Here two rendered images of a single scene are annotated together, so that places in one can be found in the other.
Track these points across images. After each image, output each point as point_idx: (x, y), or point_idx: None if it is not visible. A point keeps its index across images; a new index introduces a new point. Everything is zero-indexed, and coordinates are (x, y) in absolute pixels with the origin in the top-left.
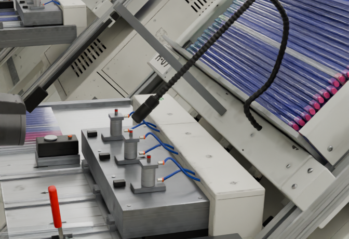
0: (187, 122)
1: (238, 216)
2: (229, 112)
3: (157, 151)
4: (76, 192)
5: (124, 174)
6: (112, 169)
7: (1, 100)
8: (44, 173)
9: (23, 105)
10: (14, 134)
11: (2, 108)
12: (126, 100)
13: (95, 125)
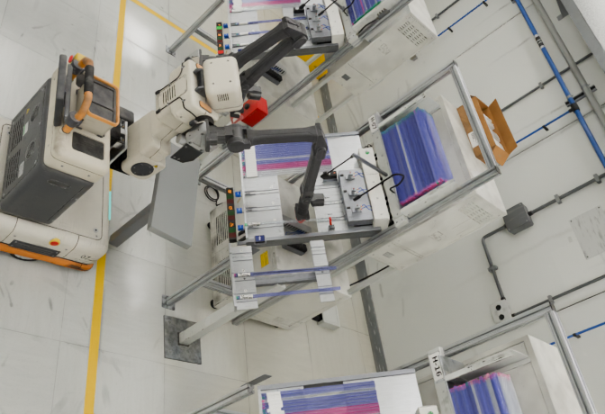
0: (374, 174)
1: (381, 223)
2: (388, 176)
3: (362, 188)
4: (335, 198)
5: (350, 202)
6: (347, 199)
7: (318, 198)
8: (325, 186)
9: (323, 199)
10: (320, 205)
11: (318, 200)
12: (356, 133)
13: (343, 153)
